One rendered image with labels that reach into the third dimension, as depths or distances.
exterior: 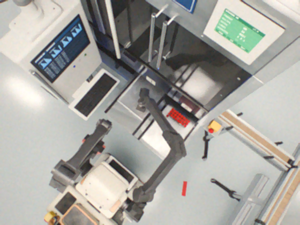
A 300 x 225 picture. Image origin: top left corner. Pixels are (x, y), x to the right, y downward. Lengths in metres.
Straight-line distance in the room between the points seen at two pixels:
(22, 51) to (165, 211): 2.07
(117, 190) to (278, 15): 1.02
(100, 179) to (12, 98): 2.11
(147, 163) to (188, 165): 0.48
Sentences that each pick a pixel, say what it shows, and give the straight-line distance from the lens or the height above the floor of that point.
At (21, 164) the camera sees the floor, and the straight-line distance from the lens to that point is 2.93.
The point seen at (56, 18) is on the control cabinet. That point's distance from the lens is 1.39.
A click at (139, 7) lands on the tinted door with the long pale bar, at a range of 1.15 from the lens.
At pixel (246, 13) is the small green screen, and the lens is 0.78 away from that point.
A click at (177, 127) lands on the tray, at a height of 0.88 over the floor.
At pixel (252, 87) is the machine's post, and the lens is 1.04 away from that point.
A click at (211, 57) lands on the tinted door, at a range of 1.04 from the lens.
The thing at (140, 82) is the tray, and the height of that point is 0.88.
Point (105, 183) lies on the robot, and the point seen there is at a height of 1.38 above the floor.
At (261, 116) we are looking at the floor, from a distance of 3.06.
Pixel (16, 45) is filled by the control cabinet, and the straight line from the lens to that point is 1.39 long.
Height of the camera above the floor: 2.60
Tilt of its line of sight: 75 degrees down
